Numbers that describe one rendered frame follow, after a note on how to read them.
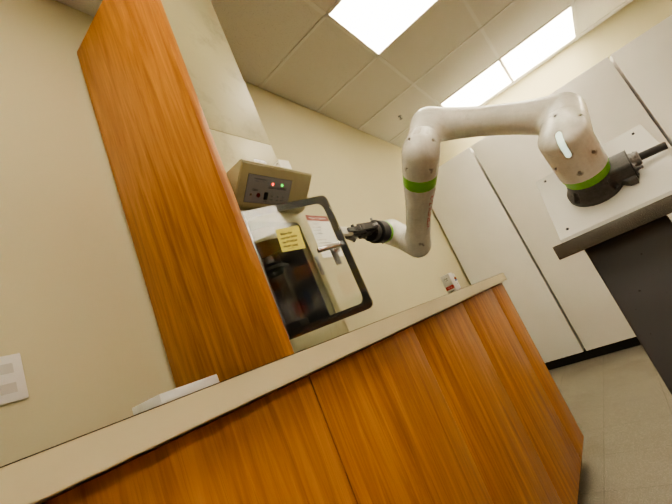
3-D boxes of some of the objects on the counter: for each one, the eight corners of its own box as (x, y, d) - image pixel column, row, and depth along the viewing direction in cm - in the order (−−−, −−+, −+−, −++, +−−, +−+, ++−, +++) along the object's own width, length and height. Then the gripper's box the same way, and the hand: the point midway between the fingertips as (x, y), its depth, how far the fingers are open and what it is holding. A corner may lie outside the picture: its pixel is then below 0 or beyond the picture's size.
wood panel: (182, 407, 116) (76, 52, 148) (191, 404, 118) (85, 55, 150) (287, 360, 90) (131, -59, 122) (295, 356, 92) (140, -53, 124)
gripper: (358, 231, 153) (322, 231, 134) (383, 215, 146) (349, 212, 127) (365, 248, 151) (330, 249, 132) (391, 232, 145) (358, 231, 125)
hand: (345, 231), depth 132 cm, fingers closed
